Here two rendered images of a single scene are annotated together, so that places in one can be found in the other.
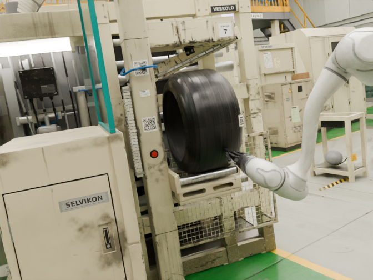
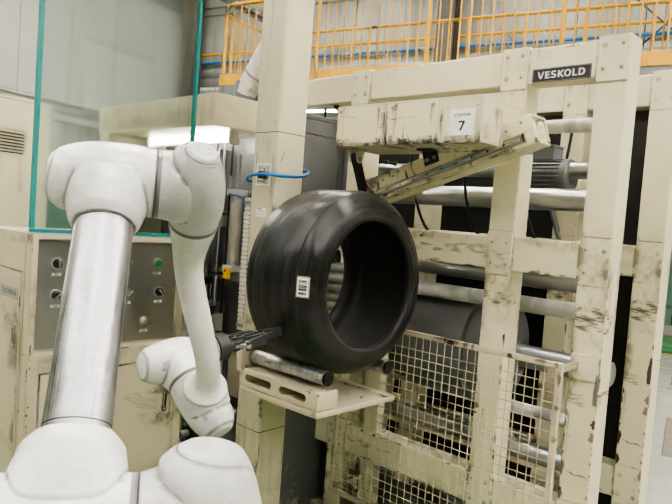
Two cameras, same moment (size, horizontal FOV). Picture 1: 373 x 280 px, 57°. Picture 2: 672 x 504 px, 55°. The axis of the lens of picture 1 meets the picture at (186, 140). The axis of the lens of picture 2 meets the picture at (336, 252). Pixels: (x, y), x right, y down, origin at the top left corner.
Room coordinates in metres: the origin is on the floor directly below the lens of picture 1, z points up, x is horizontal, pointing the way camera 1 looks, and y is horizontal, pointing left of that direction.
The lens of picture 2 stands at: (0.94, -1.88, 1.38)
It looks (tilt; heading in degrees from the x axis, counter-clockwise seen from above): 3 degrees down; 60
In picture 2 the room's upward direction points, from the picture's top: 4 degrees clockwise
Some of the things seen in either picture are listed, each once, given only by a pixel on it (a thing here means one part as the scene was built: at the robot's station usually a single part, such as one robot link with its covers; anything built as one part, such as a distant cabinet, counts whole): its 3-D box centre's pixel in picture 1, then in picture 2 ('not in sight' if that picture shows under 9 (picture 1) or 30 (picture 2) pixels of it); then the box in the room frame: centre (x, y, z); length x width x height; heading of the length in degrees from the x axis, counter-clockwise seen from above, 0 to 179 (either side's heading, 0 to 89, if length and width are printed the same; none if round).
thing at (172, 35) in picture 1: (184, 35); (423, 128); (2.27, -0.08, 1.71); 0.61 x 0.25 x 0.15; 107
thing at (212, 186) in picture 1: (208, 186); (287, 386); (1.82, -0.08, 0.84); 0.36 x 0.09 x 0.06; 107
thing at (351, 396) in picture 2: (200, 188); (317, 392); (1.95, -0.04, 0.80); 0.37 x 0.36 x 0.02; 17
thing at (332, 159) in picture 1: (336, 145); not in sight; (4.31, -1.88, 0.40); 0.60 x 0.35 x 0.80; 32
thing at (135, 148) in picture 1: (133, 131); (249, 264); (1.81, 0.27, 1.19); 0.05 x 0.04 x 0.48; 17
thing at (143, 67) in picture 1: (138, 68); (277, 175); (1.86, 0.20, 1.51); 0.19 x 0.19 x 0.06; 17
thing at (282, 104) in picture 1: (288, 114); not in sight; (6.58, -2.00, 0.62); 0.91 x 0.58 x 1.25; 122
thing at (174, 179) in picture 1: (168, 176); (284, 351); (1.90, 0.13, 0.90); 0.40 x 0.03 x 0.10; 17
